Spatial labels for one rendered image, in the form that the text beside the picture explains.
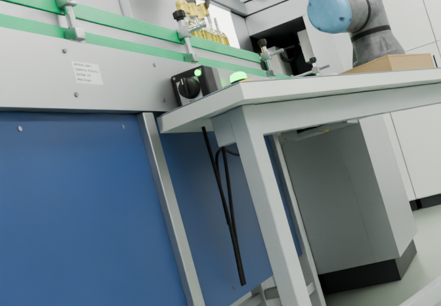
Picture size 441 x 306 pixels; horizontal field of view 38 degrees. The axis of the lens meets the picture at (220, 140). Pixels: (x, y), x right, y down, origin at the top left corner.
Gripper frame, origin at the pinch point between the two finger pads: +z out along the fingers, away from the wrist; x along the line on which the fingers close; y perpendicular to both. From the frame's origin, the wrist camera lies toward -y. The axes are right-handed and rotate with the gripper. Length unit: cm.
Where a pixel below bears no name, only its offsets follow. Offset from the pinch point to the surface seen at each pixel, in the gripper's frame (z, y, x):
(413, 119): 43, -363, 13
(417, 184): 96, -363, 1
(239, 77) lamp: 34, 41, 20
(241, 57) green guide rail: 23.8, 16.0, 14.0
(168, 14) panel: -1.8, 1.6, -11.8
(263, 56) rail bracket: 21.8, -2.8, 14.7
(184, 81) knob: 37, 74, 21
